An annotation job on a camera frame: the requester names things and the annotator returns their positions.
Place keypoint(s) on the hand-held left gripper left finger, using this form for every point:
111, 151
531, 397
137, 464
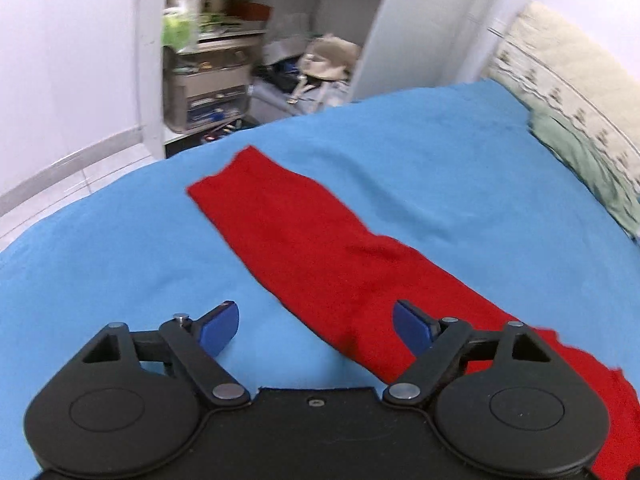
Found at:
219, 331

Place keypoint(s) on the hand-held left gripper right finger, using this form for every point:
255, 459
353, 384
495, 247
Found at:
413, 331

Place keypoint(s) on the white shelving unit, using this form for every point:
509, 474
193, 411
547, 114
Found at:
372, 35

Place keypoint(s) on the grey plastic drawer unit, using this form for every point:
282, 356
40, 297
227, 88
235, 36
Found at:
210, 85

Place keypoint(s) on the red garment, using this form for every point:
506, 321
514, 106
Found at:
300, 230

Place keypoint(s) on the beige cloth hat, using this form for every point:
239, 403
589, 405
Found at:
327, 57

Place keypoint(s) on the cream patterned pillow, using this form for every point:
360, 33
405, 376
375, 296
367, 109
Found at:
560, 60

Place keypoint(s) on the pile of grey clothes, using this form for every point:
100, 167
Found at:
310, 95

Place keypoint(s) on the blue bed sheet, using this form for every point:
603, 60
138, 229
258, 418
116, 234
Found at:
450, 160

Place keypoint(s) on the pale green cloth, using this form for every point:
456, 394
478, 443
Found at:
585, 165

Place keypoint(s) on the red box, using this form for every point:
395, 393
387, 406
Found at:
254, 11

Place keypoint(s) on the green plastic bag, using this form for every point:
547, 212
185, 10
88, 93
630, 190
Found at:
176, 30

